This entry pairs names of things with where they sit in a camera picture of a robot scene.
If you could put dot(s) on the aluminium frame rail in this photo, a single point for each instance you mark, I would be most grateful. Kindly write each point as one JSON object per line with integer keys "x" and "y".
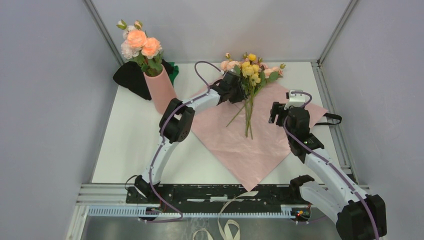
{"x": 340, "y": 144}

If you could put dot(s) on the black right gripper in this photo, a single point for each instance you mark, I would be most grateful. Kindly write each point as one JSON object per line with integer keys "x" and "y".
{"x": 277, "y": 109}

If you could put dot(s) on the pink flowers in vase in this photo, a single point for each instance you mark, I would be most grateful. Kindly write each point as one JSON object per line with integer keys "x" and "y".
{"x": 127, "y": 51}

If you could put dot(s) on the purple wrapping paper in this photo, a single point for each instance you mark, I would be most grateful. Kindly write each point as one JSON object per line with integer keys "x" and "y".
{"x": 234, "y": 151}

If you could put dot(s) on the black ribbon gold lettering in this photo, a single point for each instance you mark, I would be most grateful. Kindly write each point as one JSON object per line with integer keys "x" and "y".
{"x": 331, "y": 120}

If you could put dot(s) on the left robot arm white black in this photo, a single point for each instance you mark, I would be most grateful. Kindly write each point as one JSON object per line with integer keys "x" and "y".
{"x": 176, "y": 123}

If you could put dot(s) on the green cloth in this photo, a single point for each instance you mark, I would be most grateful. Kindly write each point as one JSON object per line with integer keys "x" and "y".
{"x": 173, "y": 71}

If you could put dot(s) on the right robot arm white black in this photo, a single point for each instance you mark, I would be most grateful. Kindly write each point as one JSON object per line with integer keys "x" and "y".
{"x": 357, "y": 215}

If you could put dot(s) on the black cloth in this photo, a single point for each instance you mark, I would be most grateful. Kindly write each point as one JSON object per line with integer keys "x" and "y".
{"x": 131, "y": 77}

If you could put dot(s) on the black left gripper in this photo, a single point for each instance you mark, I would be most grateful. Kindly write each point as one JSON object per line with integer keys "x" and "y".
{"x": 241, "y": 95}

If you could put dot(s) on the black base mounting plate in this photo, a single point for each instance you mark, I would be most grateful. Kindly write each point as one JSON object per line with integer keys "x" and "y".
{"x": 175, "y": 193}

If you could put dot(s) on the pink cylindrical vase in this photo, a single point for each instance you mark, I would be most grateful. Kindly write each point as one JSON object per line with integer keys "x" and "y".
{"x": 161, "y": 90}

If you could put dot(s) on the orange rose stem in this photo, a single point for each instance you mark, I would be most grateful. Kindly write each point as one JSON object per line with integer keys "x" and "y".
{"x": 151, "y": 50}

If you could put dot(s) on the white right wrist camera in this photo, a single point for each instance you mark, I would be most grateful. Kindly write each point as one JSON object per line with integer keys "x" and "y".
{"x": 297, "y": 99}

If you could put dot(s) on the pink and yellow flower bouquet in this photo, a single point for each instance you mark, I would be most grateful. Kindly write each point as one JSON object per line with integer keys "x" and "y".
{"x": 255, "y": 75}

